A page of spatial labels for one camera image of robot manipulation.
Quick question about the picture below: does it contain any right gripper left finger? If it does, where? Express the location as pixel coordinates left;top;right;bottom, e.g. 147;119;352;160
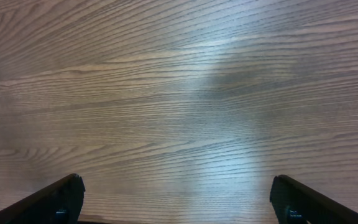
0;174;85;224

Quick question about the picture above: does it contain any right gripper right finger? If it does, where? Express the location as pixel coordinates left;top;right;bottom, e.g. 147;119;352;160
270;175;358;224

